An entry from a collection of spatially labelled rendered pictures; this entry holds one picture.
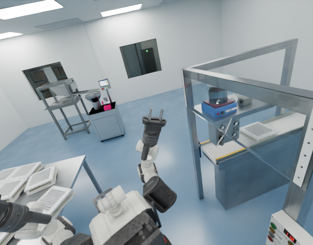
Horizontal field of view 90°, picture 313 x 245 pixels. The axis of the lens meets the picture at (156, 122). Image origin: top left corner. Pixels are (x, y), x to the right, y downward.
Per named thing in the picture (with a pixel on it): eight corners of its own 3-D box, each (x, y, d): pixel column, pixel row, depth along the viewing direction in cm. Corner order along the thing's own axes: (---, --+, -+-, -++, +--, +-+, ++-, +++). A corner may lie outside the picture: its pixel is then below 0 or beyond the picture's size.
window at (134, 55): (128, 78, 604) (118, 46, 551) (128, 78, 605) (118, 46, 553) (162, 70, 615) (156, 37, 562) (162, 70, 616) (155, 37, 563)
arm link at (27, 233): (20, 210, 62) (35, 216, 72) (9, 237, 56) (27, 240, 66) (39, 208, 63) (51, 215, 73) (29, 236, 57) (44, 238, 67)
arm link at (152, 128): (167, 125, 76) (162, 144, 83) (165, 115, 84) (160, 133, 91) (142, 123, 74) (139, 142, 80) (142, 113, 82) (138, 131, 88)
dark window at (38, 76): (39, 100, 576) (22, 70, 526) (40, 100, 577) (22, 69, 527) (75, 91, 586) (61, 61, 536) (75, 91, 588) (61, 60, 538)
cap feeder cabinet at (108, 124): (99, 143, 381) (87, 115, 347) (102, 132, 432) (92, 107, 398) (125, 136, 387) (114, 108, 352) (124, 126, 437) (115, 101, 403)
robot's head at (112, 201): (129, 204, 70) (123, 191, 66) (108, 219, 65) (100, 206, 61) (123, 195, 75) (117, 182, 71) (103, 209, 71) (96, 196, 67)
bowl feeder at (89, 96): (89, 113, 362) (82, 97, 345) (92, 108, 394) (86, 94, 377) (110, 107, 365) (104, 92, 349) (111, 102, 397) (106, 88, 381)
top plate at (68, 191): (28, 212, 125) (26, 210, 124) (54, 186, 145) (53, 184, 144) (48, 218, 116) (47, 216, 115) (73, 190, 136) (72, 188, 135)
